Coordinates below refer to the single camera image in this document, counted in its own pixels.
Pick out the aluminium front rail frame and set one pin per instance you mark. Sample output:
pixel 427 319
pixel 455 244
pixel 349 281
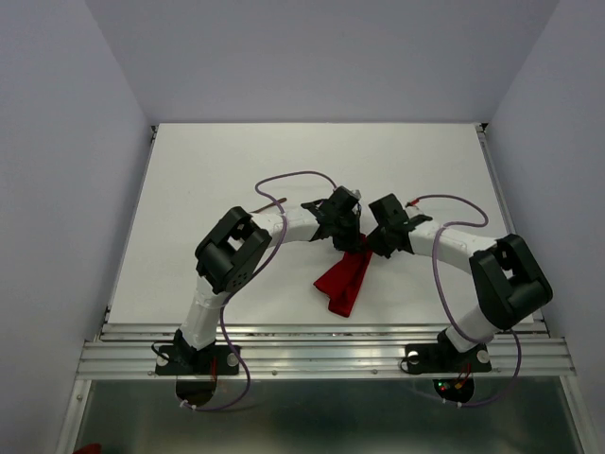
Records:
pixel 305 351

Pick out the red cloth napkin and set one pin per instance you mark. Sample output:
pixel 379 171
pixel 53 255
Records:
pixel 341 283

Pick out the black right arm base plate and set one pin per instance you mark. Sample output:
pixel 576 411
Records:
pixel 441 358

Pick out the aluminium right side rail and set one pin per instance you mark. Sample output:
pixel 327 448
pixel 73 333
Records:
pixel 480 129

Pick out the aluminium left side rail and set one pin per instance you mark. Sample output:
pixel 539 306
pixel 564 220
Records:
pixel 124 224

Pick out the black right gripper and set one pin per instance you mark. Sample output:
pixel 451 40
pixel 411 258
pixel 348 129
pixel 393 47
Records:
pixel 375 245

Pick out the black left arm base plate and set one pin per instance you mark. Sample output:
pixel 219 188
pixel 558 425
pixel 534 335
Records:
pixel 214 360

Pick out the aluminium rail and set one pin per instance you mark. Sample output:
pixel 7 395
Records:
pixel 480 129
pixel 124 224

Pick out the dark wooden fork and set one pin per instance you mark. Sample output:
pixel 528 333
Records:
pixel 268 206

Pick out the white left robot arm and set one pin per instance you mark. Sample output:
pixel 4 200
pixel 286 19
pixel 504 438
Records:
pixel 230 256

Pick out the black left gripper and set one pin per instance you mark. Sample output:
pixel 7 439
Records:
pixel 352 242

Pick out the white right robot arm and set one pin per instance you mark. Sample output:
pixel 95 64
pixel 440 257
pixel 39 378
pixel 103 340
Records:
pixel 509 283

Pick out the red object bottom left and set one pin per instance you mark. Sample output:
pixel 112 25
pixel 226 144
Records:
pixel 94 448

